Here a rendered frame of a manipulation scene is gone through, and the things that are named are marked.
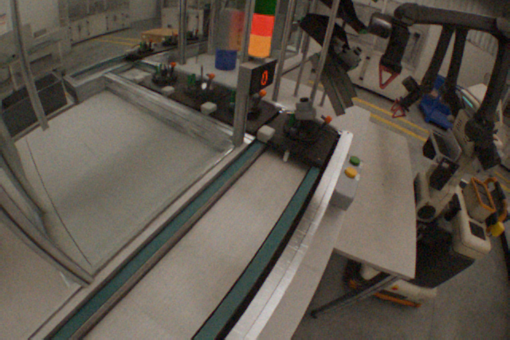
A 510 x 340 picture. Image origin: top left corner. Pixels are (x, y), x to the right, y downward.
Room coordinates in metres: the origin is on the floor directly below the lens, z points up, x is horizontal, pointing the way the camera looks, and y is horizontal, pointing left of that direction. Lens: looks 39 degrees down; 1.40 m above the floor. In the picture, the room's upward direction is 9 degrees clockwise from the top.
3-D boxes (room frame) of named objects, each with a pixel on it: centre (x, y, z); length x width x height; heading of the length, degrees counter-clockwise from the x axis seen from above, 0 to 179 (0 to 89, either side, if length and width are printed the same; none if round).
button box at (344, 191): (0.49, -0.32, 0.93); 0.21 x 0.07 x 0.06; 155
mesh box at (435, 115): (3.63, -4.08, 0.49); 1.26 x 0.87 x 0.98; 70
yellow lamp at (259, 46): (0.54, 0.03, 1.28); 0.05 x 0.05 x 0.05
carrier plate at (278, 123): (0.66, -0.16, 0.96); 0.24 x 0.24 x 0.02; 65
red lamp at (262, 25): (0.54, 0.03, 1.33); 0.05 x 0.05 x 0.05
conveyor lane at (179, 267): (0.40, -0.01, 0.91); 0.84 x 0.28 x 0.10; 155
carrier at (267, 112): (0.77, 0.07, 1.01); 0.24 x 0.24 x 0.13; 65
